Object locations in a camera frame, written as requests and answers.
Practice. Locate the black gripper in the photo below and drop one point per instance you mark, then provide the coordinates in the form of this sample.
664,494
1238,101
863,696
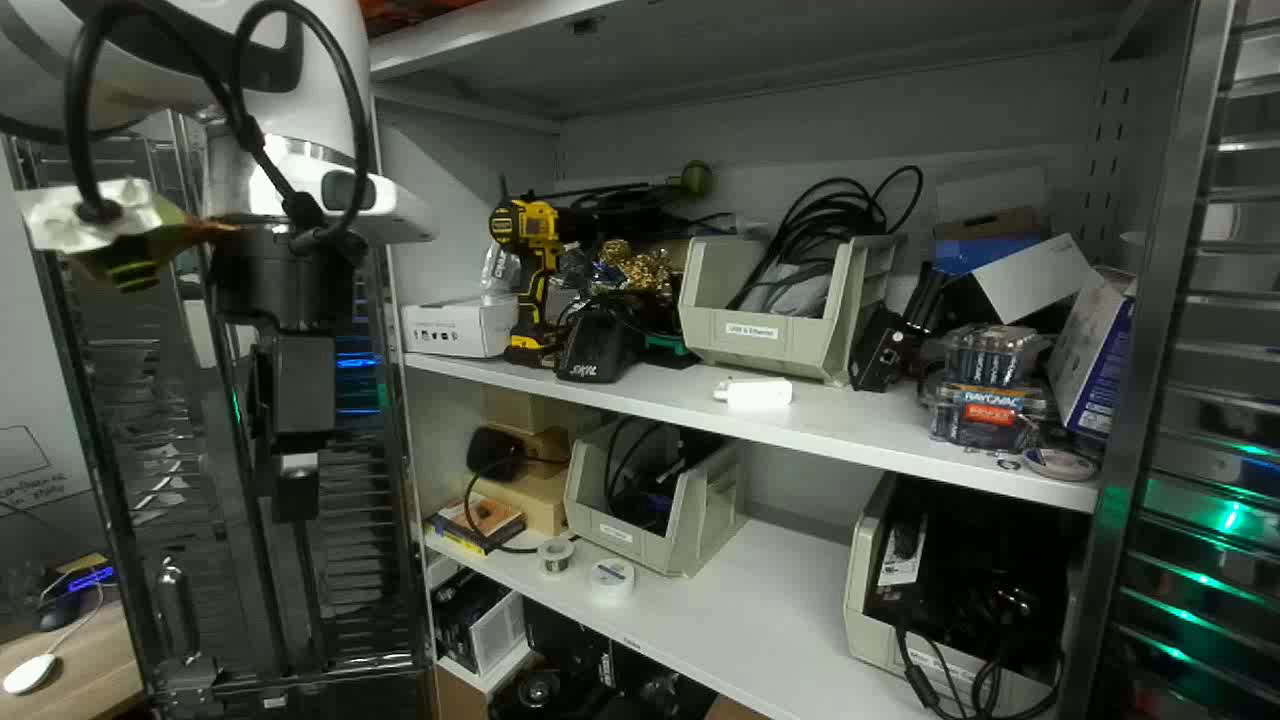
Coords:
297,387

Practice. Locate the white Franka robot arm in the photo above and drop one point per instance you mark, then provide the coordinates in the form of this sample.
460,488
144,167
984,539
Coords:
314,83

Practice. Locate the flat orange printed box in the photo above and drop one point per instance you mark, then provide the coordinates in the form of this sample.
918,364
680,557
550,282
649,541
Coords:
472,530

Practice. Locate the white box black contents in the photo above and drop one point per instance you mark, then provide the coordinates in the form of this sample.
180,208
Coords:
478,626

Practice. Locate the white printed cardboard box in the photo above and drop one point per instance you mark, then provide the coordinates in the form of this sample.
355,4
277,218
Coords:
456,324

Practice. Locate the brown cardboard box stack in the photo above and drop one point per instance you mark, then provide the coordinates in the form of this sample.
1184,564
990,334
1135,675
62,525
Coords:
543,485

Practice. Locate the blue box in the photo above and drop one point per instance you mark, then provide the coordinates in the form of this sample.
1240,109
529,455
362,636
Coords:
981,257

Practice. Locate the black rounded pouch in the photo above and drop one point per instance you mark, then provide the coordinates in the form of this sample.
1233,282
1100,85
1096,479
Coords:
494,455

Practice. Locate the wooden table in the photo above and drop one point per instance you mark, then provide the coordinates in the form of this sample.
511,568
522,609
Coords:
82,675

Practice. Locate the crumpled clear plastic bag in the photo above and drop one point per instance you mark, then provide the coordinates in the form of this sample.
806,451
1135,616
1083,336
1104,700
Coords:
501,269

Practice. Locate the white spoon shaped object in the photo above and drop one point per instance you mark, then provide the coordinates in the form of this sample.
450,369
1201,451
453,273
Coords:
25,675

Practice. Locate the black battery charger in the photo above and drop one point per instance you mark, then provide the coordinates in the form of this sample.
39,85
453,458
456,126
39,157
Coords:
599,349

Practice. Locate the black rod green tip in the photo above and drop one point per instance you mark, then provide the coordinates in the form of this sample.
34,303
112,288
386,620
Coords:
613,193

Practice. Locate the orange bin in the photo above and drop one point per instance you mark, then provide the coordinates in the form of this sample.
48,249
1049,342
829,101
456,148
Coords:
404,15

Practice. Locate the gray metal shelf unit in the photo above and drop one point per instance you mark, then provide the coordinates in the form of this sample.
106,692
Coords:
827,425

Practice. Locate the wide gray storage bin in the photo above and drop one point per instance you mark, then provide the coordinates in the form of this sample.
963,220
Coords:
865,585

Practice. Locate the black power adapter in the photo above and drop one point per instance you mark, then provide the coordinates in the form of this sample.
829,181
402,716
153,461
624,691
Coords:
882,349

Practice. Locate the white paper card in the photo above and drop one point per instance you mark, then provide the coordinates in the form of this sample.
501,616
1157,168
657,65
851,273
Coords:
1029,279

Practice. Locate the silver tape roll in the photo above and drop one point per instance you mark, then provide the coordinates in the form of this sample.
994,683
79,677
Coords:
1061,461

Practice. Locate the white printed carton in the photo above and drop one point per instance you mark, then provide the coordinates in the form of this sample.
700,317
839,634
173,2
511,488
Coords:
1096,361

